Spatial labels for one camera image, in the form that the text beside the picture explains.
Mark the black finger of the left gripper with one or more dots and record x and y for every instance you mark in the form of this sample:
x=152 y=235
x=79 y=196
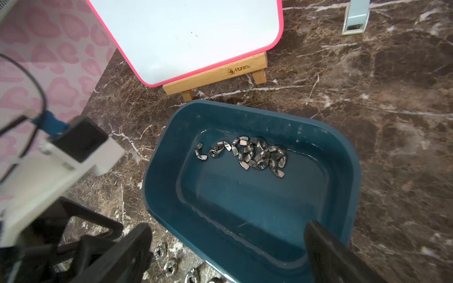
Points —
x=64 y=223

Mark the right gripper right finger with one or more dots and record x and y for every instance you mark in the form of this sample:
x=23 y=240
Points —
x=333 y=262

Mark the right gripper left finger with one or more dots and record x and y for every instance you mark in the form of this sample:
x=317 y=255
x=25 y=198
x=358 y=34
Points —
x=104 y=261

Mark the teal plastic storage box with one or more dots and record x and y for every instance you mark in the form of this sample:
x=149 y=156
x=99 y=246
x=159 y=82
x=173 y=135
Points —
x=246 y=223

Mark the pile of wing nuts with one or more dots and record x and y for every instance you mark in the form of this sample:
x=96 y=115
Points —
x=251 y=152

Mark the wooden easel stand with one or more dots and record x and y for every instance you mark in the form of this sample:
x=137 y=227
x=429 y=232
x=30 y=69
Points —
x=255 y=65

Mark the pink framed whiteboard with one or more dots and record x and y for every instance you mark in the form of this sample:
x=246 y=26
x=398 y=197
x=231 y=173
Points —
x=165 y=41

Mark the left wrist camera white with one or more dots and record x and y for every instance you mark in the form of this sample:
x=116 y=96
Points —
x=71 y=150

